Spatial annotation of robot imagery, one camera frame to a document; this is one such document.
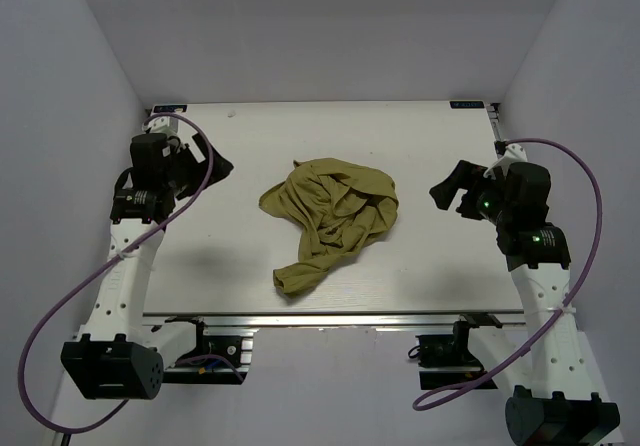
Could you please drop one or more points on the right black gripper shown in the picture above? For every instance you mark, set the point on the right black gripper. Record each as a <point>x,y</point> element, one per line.
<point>467,175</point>

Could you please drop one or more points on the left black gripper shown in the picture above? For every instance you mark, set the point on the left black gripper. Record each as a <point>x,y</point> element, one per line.
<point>201,169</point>

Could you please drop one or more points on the olive green hooded jacket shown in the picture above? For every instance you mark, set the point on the olive green hooded jacket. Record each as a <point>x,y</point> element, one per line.
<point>341,208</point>

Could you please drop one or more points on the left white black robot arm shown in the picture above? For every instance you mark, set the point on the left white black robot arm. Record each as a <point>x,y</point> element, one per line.
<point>116,356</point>

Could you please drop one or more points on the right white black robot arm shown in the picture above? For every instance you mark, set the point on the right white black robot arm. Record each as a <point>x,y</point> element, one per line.
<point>550,396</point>

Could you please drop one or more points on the left blue table label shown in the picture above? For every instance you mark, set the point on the left blue table label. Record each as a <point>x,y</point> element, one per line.
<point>170,108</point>

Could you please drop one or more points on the blue table label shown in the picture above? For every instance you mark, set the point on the blue table label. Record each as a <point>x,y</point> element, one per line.
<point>170,108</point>
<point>466,104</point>

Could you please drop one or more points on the right blue table label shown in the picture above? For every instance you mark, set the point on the right blue table label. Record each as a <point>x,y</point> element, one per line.
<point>466,104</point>

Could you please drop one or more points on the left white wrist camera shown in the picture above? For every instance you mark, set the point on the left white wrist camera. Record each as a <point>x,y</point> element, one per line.
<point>167,125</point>

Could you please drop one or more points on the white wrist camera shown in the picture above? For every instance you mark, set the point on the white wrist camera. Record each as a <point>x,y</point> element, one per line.
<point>513,153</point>
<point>167,125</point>

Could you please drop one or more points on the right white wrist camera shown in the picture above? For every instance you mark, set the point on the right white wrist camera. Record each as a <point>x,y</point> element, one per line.
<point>513,153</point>

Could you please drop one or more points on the aluminium right side rail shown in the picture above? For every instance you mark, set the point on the aluminium right side rail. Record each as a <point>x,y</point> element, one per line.
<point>494,119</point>

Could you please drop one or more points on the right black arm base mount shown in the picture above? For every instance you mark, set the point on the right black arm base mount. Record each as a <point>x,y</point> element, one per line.
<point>444,359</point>

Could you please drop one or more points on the aluminium front table rail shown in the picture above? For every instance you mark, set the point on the aluminium front table rail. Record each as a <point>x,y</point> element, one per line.
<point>322,320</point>

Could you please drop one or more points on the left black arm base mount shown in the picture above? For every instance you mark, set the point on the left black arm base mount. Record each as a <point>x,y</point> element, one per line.
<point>197,353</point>

